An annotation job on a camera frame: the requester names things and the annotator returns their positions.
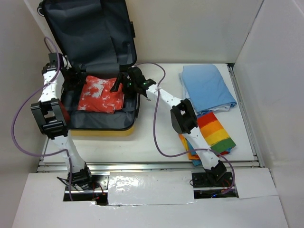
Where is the light blue shirt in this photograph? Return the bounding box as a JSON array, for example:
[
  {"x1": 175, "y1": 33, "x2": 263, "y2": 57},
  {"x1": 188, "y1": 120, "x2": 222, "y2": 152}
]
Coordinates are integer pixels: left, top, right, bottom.
[{"x1": 179, "y1": 64, "x2": 237, "y2": 115}]

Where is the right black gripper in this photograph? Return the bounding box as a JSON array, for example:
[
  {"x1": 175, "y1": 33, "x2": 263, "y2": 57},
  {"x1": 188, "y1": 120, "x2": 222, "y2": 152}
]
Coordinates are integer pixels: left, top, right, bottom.
[{"x1": 111, "y1": 72, "x2": 138, "y2": 99}]

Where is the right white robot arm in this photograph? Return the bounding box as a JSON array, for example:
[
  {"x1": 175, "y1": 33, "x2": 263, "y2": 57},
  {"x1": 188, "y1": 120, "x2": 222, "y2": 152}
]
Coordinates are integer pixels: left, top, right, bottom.
[{"x1": 111, "y1": 66, "x2": 227, "y2": 186}]

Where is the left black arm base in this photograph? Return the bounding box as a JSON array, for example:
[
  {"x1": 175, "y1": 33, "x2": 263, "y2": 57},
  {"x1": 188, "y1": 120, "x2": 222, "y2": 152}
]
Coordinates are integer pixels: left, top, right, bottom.
[{"x1": 57, "y1": 175, "x2": 109, "y2": 206}]

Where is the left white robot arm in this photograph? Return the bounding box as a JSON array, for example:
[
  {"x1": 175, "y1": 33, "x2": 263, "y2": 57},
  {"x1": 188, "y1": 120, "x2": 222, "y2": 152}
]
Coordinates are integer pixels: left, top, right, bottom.
[{"x1": 31, "y1": 53, "x2": 94, "y2": 190}]

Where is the yellow suitcase with grey lining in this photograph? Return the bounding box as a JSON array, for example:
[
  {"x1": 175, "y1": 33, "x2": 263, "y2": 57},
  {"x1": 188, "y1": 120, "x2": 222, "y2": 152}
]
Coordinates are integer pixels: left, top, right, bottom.
[{"x1": 38, "y1": 0, "x2": 140, "y2": 136}]

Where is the aluminium front rail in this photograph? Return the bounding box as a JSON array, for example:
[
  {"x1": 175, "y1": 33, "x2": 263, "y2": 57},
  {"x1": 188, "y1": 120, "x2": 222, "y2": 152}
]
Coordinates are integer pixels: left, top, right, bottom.
[{"x1": 36, "y1": 160, "x2": 265, "y2": 173}]

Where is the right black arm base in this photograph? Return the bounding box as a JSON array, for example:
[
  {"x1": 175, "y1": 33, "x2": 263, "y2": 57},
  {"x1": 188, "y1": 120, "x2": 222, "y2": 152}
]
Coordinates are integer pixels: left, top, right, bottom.
[{"x1": 189, "y1": 171, "x2": 238, "y2": 199}]

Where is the rainbow striped cloth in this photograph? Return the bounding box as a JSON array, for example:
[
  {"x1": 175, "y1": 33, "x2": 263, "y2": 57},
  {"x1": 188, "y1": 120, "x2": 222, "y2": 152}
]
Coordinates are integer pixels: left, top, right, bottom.
[{"x1": 179, "y1": 112, "x2": 236, "y2": 166}]

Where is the white foil cover sheet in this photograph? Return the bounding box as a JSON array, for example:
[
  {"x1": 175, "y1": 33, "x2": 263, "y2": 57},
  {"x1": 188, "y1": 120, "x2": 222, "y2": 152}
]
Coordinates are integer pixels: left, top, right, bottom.
[{"x1": 107, "y1": 171, "x2": 196, "y2": 206}]

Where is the red white patterned cloth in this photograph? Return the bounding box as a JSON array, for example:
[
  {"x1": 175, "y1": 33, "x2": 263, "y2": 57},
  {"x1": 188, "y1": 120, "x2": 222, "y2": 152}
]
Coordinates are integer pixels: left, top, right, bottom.
[{"x1": 77, "y1": 76, "x2": 124, "y2": 114}]

